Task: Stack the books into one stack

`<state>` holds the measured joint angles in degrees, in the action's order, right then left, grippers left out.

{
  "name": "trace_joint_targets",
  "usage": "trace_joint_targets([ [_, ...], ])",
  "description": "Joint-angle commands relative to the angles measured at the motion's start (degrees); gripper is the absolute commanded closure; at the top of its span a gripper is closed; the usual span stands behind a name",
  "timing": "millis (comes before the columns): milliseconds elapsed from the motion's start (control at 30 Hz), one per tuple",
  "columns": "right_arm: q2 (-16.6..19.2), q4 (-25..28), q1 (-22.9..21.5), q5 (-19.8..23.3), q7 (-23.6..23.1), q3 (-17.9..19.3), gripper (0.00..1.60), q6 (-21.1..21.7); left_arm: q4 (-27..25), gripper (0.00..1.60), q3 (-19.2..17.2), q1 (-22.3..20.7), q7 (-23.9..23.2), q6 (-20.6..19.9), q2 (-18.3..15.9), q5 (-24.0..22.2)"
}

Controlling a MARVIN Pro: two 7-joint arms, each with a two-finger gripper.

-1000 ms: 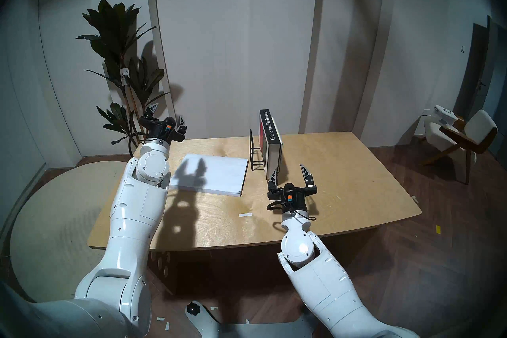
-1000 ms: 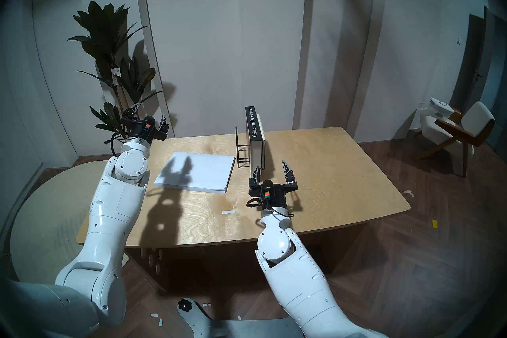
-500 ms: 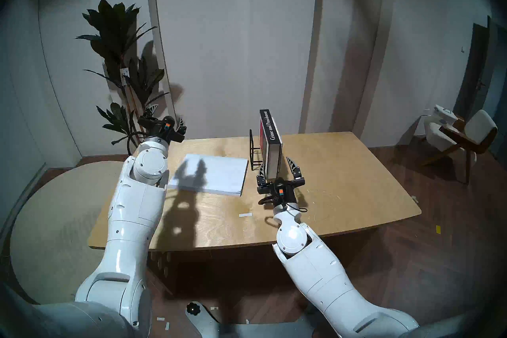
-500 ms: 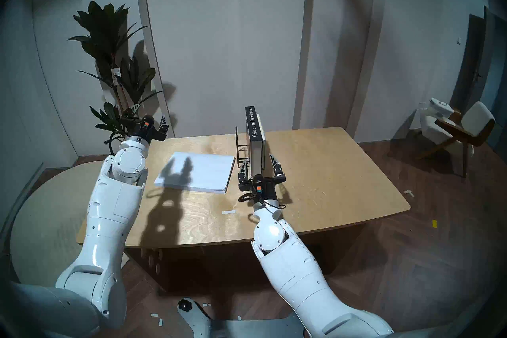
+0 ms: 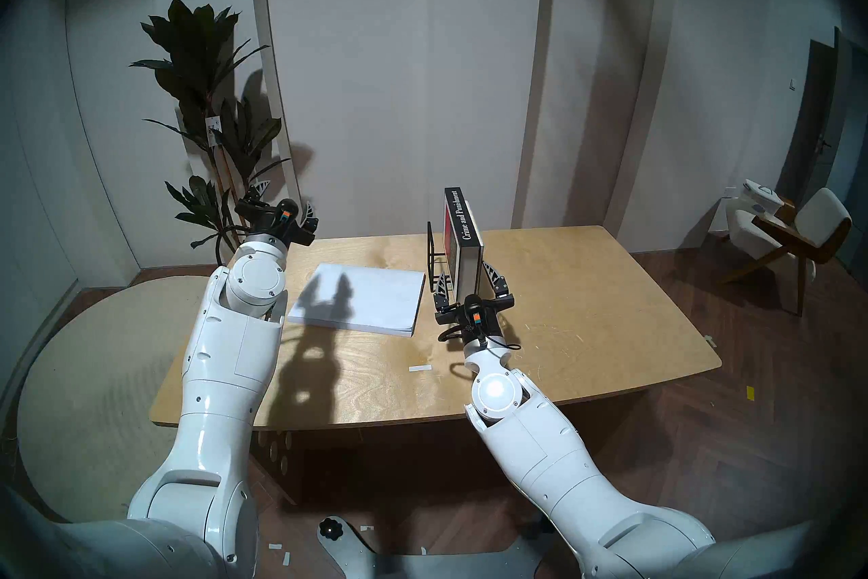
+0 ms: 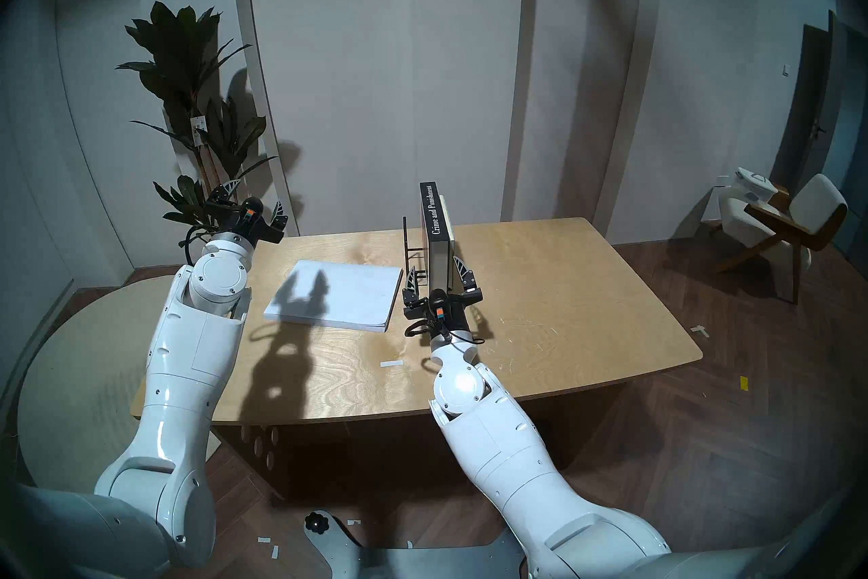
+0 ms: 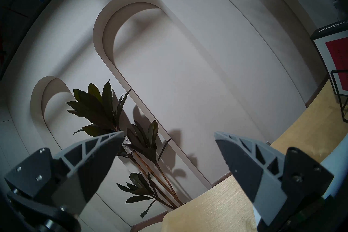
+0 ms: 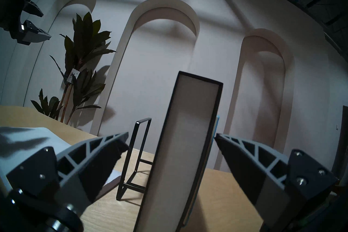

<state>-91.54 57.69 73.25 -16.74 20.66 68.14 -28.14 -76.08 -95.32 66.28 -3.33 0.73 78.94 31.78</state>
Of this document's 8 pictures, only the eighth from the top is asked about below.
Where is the black wire book stand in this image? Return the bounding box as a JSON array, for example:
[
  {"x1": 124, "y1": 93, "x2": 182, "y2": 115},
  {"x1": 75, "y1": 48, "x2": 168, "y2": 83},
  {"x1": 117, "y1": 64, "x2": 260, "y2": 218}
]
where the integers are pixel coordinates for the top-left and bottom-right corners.
[{"x1": 116, "y1": 118, "x2": 153, "y2": 202}]

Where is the thick black hardcover book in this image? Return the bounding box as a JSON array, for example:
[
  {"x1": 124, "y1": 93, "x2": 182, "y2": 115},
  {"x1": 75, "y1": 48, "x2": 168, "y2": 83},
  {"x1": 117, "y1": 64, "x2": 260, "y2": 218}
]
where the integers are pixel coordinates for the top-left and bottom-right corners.
[{"x1": 133, "y1": 71, "x2": 224, "y2": 232}]

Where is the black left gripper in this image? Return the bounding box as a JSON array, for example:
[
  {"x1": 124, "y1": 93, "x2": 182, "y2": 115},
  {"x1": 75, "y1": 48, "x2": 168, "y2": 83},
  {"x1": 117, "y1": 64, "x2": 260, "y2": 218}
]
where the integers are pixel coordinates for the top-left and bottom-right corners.
[{"x1": 0, "y1": 0, "x2": 51, "y2": 46}]

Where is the white plant tag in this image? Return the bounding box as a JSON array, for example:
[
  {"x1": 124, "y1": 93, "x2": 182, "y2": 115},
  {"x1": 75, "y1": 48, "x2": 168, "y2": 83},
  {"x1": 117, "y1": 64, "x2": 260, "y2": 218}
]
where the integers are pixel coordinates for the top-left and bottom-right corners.
[{"x1": 67, "y1": 69, "x2": 80, "y2": 82}]

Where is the dark door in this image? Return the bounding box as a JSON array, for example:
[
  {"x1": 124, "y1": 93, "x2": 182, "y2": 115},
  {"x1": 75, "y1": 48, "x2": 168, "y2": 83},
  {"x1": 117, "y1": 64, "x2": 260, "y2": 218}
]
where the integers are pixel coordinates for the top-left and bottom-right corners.
[{"x1": 333, "y1": 105, "x2": 348, "y2": 177}]

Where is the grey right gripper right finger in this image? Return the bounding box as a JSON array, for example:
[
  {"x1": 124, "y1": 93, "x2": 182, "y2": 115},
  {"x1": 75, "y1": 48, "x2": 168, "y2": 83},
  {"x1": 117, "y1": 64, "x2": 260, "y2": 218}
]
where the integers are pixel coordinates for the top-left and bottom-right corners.
[{"x1": 215, "y1": 133, "x2": 339, "y2": 232}]

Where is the blue cloth-covered book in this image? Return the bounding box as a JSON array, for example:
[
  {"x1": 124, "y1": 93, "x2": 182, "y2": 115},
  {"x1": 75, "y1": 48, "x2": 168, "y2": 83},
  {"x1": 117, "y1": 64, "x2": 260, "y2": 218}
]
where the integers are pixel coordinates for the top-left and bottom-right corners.
[{"x1": 208, "y1": 115, "x2": 220, "y2": 150}]

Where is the tall green potted plant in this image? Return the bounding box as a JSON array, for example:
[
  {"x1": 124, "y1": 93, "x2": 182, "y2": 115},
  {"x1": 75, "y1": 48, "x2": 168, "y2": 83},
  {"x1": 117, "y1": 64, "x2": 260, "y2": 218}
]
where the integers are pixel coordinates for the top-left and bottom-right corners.
[{"x1": 30, "y1": 12, "x2": 117, "y2": 126}]

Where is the large white paperback book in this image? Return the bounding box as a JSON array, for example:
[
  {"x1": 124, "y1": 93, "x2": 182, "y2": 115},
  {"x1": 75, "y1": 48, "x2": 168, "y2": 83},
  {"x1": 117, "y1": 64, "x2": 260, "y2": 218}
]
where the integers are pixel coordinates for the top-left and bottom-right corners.
[{"x1": 0, "y1": 126, "x2": 122, "y2": 200}]

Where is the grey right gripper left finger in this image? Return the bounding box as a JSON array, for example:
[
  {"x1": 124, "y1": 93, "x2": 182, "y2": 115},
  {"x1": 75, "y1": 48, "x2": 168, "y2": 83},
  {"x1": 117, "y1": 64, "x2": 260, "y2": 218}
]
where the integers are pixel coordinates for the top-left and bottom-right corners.
[{"x1": 6, "y1": 132, "x2": 129, "y2": 232}]

